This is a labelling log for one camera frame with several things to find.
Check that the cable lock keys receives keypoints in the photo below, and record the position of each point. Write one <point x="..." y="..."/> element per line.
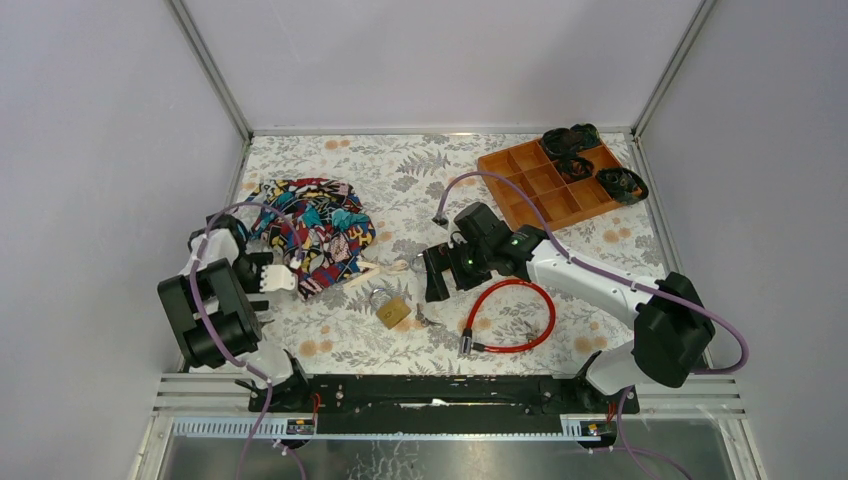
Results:
<point x="532" y="332"/>

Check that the floral table mat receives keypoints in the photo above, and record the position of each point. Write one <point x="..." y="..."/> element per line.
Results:
<point x="399" y="180"/>

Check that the small dark key bunch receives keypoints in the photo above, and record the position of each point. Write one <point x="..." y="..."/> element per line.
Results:
<point x="423" y="320"/>

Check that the colourful patterned cloth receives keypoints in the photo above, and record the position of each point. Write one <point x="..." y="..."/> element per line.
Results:
<point x="317" y="226"/>

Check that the brass padlock with keys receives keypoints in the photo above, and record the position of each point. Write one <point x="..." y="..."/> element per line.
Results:
<point x="389" y="309"/>

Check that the orange compartment tray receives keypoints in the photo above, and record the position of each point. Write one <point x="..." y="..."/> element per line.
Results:
<point x="529" y="191"/>

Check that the dark rolled cloth back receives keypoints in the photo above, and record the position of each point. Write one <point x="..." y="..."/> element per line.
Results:
<point x="562" y="143"/>

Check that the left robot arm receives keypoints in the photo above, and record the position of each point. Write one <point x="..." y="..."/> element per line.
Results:
<point x="233" y="285"/>

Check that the red cable lock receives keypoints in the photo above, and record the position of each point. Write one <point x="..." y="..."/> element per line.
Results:
<point x="481" y="317"/>

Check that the beige ribbon bow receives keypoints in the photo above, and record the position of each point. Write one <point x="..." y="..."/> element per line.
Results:
<point x="369" y="270"/>

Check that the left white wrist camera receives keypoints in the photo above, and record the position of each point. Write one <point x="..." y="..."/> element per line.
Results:
<point x="276" y="277"/>

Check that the dark rolled cloth middle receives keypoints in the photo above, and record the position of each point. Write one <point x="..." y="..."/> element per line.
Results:
<point x="574" y="169"/>

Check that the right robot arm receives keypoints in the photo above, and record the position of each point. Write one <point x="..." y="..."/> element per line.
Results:
<point x="671" y="329"/>

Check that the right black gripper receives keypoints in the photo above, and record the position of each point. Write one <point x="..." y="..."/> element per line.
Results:
<point x="441" y="258"/>

